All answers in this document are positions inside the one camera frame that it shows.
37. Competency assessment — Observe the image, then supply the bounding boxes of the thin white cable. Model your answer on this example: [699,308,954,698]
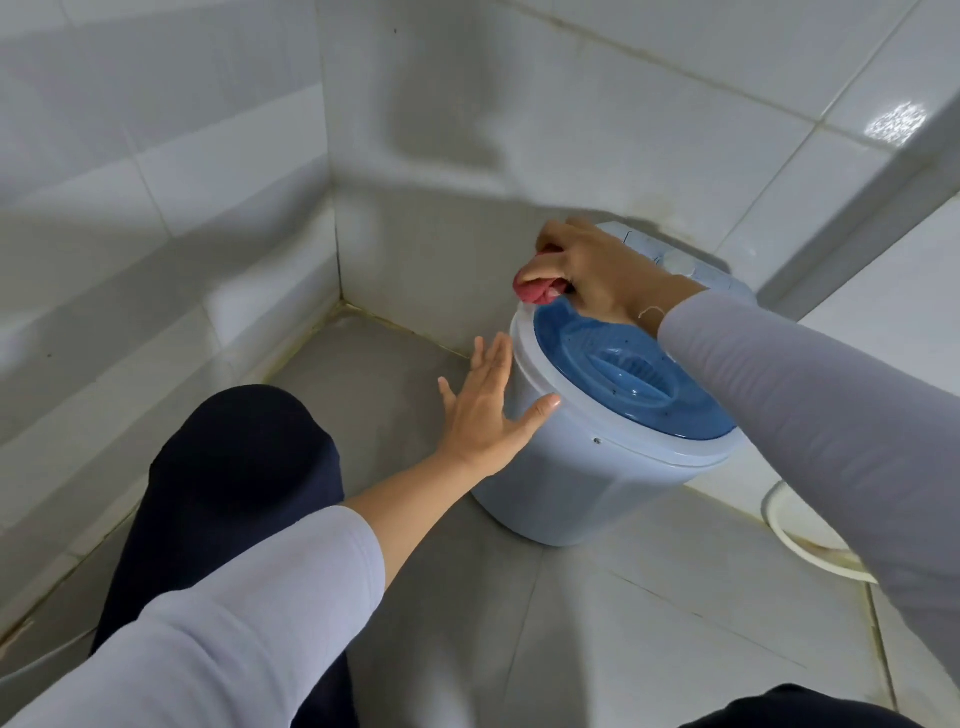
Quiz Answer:
[0,628,97,685]

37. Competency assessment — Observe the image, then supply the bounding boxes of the person's left forearm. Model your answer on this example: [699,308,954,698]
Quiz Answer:
[0,448,483,728]

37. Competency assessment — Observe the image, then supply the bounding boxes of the person's right leg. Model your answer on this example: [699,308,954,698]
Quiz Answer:
[678,683,925,728]

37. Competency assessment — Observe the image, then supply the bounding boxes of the red cloth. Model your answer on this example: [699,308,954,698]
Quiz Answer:
[513,251,573,307]

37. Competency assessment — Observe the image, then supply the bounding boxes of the person's leg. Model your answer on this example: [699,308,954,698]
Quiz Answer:
[90,384,363,728]
[678,683,925,728]

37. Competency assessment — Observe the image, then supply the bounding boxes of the white drain hose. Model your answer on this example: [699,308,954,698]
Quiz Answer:
[761,480,879,585]

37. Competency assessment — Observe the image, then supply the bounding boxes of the person's right hand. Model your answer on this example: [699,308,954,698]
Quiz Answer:
[514,217,710,339]

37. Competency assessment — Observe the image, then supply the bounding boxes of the blue washing machine lid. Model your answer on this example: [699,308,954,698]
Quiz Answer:
[533,295,738,442]

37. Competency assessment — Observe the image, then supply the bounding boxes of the person's right forearm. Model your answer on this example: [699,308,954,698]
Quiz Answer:
[657,289,960,687]

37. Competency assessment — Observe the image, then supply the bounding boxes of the person's left hand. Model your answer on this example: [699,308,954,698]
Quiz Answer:
[437,332,563,482]

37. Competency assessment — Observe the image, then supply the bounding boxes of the person's left leg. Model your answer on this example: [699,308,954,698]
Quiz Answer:
[90,384,363,728]

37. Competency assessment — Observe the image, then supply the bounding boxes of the white mini washing machine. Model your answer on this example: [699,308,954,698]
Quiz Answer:
[471,220,759,548]

